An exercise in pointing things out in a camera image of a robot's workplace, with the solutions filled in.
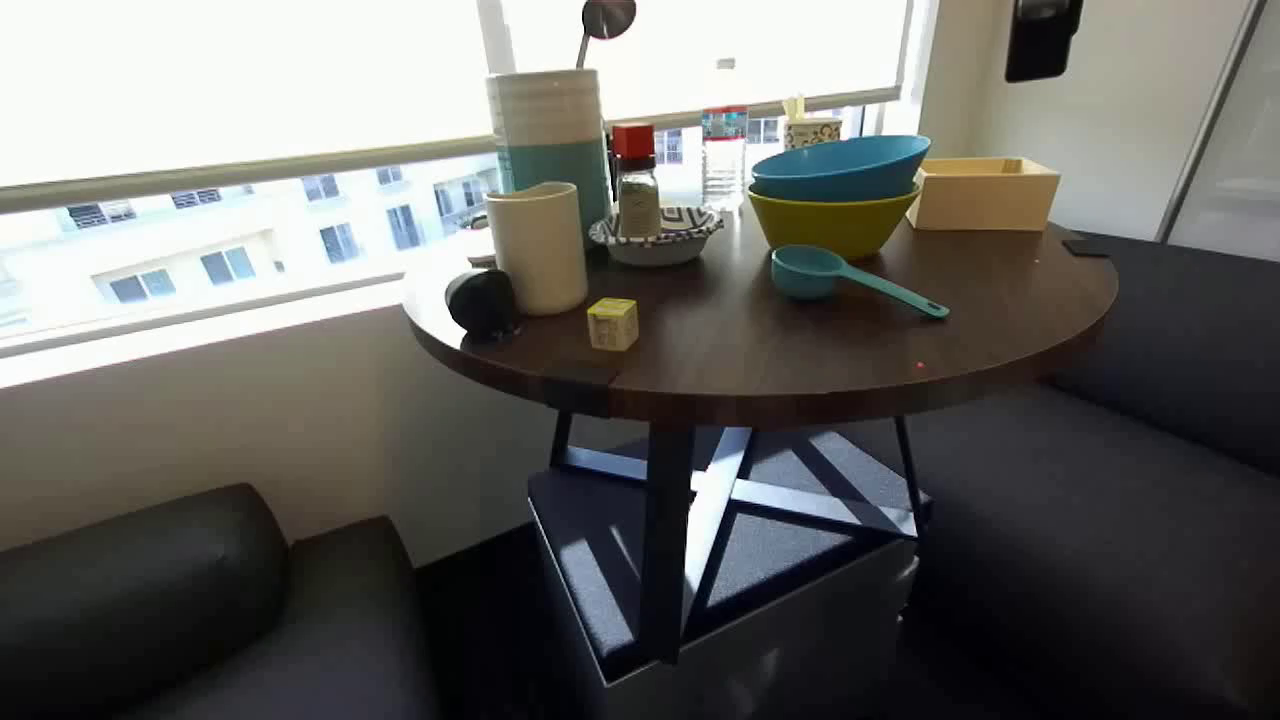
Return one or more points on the teal plastic measuring cup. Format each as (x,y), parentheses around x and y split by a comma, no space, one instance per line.
(805,268)

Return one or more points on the white cylindrical cup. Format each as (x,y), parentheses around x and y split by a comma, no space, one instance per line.
(543,252)

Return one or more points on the small beige cup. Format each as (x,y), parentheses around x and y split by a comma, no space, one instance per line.
(640,200)

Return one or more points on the yellow cube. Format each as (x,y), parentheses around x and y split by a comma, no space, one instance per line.
(612,324)

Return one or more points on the patterned shallow bowl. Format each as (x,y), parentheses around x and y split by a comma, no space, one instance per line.
(669,245)

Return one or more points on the black round object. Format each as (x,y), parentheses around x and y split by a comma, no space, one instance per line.
(481,302)

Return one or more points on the red container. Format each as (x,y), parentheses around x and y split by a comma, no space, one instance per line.
(634,147)

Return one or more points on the clear plastic water bottle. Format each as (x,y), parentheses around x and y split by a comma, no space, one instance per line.
(723,152)

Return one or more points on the yellow-green bowl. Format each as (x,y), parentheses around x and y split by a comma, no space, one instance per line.
(835,224)

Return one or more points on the teal and white tall canister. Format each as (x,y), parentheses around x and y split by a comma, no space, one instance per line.
(552,135)

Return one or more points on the blue bowl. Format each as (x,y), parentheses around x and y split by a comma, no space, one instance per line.
(842,166)

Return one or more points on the patterned jar with straws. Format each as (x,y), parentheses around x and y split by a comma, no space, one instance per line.
(811,128)

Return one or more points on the metal ladle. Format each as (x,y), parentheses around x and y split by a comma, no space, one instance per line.
(610,18)

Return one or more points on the light wooden box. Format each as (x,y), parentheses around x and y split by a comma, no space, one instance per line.
(984,200)

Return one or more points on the dark long sofa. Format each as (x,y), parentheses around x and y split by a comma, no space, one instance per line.
(1133,505)

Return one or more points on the dark sofa with rounded armrest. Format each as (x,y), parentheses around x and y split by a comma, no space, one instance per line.
(173,612)

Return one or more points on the dark metal table leg frame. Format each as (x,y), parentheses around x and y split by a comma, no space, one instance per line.
(667,532)

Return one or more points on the black wall-mounted device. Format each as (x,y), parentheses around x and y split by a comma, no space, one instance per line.
(1040,39)

